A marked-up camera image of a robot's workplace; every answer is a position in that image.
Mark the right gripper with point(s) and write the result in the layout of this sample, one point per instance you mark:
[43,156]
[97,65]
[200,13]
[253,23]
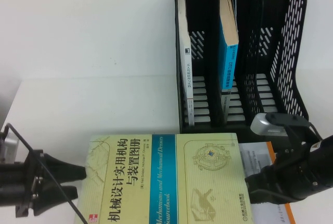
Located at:
[294,177]

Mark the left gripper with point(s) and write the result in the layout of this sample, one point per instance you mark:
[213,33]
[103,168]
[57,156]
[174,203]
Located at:
[32,182]

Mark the yellow-green mechanical design book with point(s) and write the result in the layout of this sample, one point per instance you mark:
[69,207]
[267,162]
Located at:
[156,182]

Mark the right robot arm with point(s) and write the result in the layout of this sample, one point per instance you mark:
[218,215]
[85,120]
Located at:
[323,161]

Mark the white orange ROS2 book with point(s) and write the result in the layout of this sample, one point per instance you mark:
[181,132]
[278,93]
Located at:
[256,156]

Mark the blue spine book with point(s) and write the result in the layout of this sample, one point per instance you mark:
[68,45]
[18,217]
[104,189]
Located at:
[230,68]

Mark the white spine book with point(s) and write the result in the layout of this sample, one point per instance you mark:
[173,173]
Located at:
[187,78]

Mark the black plastic book stand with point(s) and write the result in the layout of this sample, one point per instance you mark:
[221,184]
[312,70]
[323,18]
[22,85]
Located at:
[212,52]

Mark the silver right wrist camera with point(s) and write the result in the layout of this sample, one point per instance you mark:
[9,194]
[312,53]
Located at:
[262,128]

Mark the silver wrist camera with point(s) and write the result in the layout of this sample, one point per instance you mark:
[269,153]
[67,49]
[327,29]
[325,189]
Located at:
[262,128]
[10,144]

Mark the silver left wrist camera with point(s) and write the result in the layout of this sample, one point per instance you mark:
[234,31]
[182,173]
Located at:
[10,144]

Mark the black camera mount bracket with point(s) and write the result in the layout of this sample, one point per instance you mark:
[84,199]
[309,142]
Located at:
[283,118]

